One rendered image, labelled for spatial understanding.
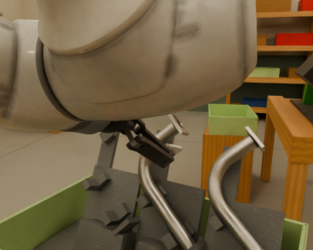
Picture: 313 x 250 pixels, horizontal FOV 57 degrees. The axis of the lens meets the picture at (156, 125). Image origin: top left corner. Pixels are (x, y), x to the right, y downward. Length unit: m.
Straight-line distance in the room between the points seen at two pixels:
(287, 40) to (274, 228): 5.45
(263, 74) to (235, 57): 5.75
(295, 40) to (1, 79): 5.84
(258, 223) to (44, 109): 0.50
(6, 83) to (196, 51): 0.16
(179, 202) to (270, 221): 0.19
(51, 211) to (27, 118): 0.59
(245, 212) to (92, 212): 0.40
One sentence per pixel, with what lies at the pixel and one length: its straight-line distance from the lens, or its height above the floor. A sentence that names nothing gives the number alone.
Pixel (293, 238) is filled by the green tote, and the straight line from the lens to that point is 0.78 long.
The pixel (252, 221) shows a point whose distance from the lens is 0.66.
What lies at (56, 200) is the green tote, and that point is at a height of 0.94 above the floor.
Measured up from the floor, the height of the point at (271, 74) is 0.90.
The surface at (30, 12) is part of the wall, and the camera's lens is 8.24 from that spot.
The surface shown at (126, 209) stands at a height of 0.96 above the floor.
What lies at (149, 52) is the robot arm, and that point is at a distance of 0.19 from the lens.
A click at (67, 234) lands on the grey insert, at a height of 0.85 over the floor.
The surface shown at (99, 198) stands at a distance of 0.81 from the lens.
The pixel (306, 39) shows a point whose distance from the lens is 6.02.
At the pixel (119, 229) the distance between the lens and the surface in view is 0.71.
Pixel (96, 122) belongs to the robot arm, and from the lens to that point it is 0.38.
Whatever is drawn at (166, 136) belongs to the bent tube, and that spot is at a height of 1.15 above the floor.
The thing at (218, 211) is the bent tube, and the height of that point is 1.03.
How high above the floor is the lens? 1.34
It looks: 14 degrees down
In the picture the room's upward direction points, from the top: straight up
